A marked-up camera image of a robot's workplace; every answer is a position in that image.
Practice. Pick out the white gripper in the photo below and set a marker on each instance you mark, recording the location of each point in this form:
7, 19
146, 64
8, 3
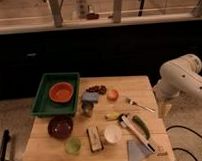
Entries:
164, 108

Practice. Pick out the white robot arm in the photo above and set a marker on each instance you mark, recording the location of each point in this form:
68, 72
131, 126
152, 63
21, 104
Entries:
176, 75

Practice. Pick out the white paper cup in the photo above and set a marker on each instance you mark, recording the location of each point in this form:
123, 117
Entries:
112, 134

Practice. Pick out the small green cup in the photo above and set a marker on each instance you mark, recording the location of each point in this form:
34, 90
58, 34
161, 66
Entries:
73, 145

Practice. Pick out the green chili pepper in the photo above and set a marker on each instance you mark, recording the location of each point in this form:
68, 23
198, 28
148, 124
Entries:
137, 120

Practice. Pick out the black white knife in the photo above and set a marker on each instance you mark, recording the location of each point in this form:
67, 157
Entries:
125, 122

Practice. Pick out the small wooden table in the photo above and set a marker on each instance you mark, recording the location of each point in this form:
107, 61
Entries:
42, 147

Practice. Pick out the grey folded cloth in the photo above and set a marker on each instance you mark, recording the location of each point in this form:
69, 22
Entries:
137, 151

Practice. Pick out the yellow banana piece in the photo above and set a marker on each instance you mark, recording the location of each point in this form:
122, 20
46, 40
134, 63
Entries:
112, 116

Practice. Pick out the dark red grapes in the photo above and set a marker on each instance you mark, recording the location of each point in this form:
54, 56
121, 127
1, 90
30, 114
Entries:
101, 89

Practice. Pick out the wooden block eraser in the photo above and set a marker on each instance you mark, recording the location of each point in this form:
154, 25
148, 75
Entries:
94, 139

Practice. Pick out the glass jar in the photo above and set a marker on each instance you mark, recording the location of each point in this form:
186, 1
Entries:
87, 108

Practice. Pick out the blue sponge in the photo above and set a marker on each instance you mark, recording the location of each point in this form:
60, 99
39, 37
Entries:
90, 96

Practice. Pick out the orange bowl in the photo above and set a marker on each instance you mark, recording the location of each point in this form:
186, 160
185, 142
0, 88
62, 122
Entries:
61, 92

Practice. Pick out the dark red bowl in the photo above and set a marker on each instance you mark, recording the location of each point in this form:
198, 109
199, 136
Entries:
60, 127

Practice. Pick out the green plastic tray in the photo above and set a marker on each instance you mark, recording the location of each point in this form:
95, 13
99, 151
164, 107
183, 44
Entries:
43, 106

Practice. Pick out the red object on shelf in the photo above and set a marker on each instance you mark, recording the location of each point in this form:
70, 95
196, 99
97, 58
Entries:
92, 16

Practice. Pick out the black stand at left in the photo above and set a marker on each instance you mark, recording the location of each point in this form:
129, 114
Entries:
5, 139

